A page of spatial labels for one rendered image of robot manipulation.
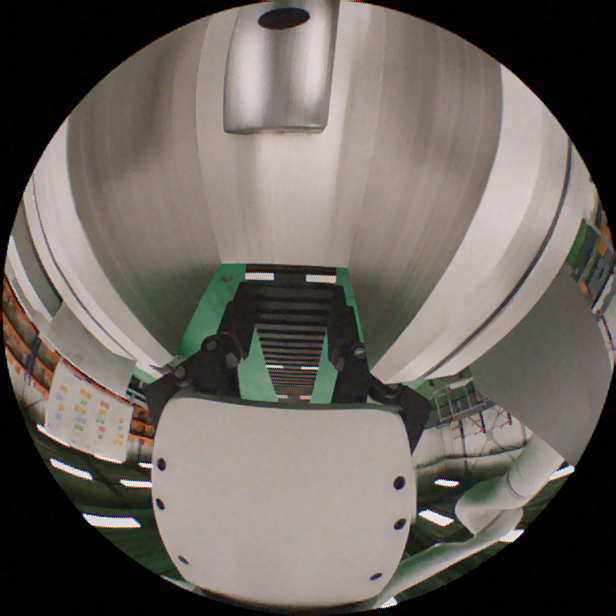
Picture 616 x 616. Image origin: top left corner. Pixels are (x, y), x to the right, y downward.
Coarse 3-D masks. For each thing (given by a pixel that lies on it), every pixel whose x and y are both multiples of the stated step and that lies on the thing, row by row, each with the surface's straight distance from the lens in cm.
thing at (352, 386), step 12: (360, 348) 9; (348, 360) 8; (360, 360) 9; (348, 372) 8; (360, 372) 8; (336, 384) 10; (348, 384) 8; (360, 384) 8; (336, 396) 8; (348, 396) 8; (360, 396) 8
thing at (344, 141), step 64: (320, 0) 6; (128, 64) 5; (192, 64) 6; (256, 64) 4; (320, 64) 4; (384, 64) 6; (448, 64) 3; (64, 128) 4; (128, 128) 4; (192, 128) 6; (256, 128) 4; (320, 128) 4; (384, 128) 5; (448, 128) 3; (512, 128) 2; (64, 192) 3; (128, 192) 4; (192, 192) 5; (256, 192) 5; (320, 192) 5; (384, 192) 4; (448, 192) 2; (512, 192) 2; (576, 192) 4; (64, 256) 4; (128, 256) 4; (192, 256) 5; (256, 256) 6; (320, 256) 6; (384, 256) 4; (448, 256) 2; (512, 256) 2; (128, 320) 4; (384, 320) 3; (448, 320) 2; (512, 320) 4
